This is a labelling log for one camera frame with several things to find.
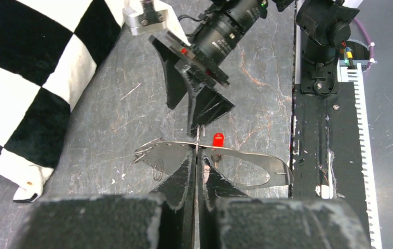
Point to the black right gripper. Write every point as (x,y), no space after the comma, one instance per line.
(200,61)

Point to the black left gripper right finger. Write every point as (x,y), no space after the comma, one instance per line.
(229,218)

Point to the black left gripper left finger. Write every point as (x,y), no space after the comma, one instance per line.
(161,218)

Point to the red tag key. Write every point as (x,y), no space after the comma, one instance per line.
(218,141)

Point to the silver metal key holder plate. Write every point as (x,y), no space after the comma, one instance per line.
(247,171)

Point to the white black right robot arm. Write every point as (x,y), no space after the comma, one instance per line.
(235,67)

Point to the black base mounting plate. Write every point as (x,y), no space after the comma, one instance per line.
(325,146)

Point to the black white checkered pillow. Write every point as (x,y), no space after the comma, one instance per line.
(49,53)

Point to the white toothed cable duct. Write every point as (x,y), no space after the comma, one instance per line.
(355,76)

